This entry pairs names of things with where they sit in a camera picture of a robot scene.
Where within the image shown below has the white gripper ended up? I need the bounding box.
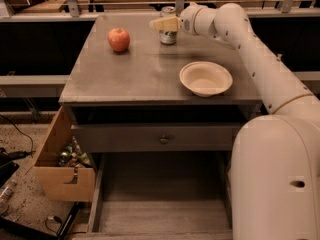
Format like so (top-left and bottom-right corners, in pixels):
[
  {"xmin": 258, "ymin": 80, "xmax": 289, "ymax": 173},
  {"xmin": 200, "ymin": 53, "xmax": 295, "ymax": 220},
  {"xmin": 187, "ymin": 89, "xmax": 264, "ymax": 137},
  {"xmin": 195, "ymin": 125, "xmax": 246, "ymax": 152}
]
[{"xmin": 149, "ymin": 3, "xmax": 217, "ymax": 37}]

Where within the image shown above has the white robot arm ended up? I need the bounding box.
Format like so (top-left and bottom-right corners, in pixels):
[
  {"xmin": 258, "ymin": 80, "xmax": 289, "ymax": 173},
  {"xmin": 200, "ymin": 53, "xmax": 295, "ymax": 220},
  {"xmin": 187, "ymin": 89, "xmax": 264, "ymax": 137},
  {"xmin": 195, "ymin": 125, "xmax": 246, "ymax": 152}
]
[{"xmin": 150, "ymin": 3, "xmax": 320, "ymax": 240}]

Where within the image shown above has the grey wooden drawer cabinet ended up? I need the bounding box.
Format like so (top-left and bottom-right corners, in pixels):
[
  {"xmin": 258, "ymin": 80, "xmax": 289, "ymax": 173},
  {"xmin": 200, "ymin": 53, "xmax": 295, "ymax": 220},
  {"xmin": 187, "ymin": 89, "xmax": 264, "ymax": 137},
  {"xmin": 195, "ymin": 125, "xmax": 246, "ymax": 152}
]
[{"xmin": 58, "ymin": 13, "xmax": 264, "ymax": 240}]

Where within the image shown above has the closed grey top drawer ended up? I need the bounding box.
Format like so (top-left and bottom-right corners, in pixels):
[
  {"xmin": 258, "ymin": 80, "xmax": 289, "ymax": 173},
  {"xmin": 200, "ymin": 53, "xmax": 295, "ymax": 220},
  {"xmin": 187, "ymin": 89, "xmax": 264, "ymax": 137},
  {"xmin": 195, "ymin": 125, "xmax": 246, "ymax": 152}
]
[{"xmin": 71, "ymin": 123, "xmax": 241, "ymax": 153}]

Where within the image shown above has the open grey middle drawer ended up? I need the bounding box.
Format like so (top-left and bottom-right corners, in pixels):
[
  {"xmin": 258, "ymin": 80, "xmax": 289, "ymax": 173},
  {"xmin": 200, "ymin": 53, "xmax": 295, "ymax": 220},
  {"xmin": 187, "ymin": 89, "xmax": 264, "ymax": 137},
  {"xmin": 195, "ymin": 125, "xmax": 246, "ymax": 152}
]
[{"xmin": 74, "ymin": 151, "xmax": 232, "ymax": 240}]

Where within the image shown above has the red apple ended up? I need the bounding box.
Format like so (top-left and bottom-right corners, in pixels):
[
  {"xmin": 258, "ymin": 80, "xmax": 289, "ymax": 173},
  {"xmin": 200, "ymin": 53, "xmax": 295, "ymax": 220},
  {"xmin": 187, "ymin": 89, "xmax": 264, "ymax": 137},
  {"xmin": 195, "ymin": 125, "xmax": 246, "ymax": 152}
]
[{"xmin": 107, "ymin": 28, "xmax": 130, "ymax": 52}]

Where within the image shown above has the white paper bowl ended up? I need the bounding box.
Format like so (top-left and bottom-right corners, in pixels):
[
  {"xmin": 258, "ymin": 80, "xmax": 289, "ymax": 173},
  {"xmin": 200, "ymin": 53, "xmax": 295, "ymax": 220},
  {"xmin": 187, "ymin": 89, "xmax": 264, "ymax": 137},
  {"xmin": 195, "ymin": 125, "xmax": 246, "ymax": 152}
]
[{"xmin": 179, "ymin": 61, "xmax": 233, "ymax": 97}]

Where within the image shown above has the cardboard box with items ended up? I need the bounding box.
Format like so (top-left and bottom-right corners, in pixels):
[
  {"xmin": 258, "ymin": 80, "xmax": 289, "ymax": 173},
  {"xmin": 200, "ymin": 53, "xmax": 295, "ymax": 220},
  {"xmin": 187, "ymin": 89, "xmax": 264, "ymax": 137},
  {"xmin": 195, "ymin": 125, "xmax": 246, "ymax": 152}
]
[{"xmin": 33, "ymin": 108, "xmax": 95, "ymax": 202}]

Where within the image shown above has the black equipment on floor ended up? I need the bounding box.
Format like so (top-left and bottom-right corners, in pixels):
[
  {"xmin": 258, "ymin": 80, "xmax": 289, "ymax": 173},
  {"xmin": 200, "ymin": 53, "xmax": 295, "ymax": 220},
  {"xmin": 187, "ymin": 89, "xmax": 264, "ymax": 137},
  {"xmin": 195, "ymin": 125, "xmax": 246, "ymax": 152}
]
[{"xmin": 0, "ymin": 148, "xmax": 19, "ymax": 187}]

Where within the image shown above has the metal shelf rail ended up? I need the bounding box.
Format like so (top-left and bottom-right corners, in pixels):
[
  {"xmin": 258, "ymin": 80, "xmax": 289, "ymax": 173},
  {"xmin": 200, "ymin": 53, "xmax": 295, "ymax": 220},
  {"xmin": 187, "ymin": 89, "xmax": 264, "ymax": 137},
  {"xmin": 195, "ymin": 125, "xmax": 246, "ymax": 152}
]
[{"xmin": 0, "ymin": 0, "xmax": 320, "ymax": 23}]

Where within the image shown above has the black cable on floor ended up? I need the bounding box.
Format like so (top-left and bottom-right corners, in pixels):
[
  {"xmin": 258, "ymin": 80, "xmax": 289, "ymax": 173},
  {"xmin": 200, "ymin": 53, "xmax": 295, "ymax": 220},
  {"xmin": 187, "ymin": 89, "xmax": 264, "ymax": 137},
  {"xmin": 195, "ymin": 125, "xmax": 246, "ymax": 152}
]
[{"xmin": 0, "ymin": 113, "xmax": 36, "ymax": 158}]

